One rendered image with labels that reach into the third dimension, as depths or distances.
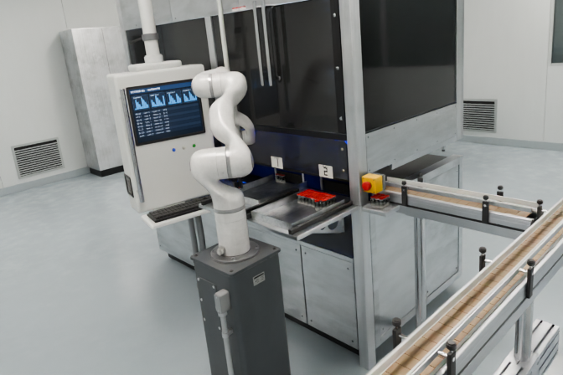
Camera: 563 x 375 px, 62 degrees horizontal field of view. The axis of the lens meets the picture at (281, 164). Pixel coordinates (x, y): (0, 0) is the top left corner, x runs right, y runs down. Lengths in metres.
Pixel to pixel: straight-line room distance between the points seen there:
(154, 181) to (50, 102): 4.62
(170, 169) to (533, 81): 4.96
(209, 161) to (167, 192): 1.01
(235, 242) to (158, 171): 0.97
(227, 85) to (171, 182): 0.91
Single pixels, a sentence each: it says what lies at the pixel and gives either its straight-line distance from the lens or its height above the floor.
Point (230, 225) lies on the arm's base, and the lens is 1.76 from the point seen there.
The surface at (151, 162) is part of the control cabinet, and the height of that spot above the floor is 1.07.
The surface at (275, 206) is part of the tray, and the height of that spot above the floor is 0.89.
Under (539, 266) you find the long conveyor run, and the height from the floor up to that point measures 0.93.
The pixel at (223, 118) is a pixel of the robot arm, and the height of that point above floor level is 1.37.
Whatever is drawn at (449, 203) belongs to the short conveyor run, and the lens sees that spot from 2.04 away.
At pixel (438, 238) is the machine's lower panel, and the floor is 0.45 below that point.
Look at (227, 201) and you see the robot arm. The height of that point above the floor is 1.09.
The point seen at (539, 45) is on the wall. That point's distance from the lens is 6.52.
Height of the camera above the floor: 1.65
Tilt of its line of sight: 15 degrees down
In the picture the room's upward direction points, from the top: 6 degrees counter-clockwise
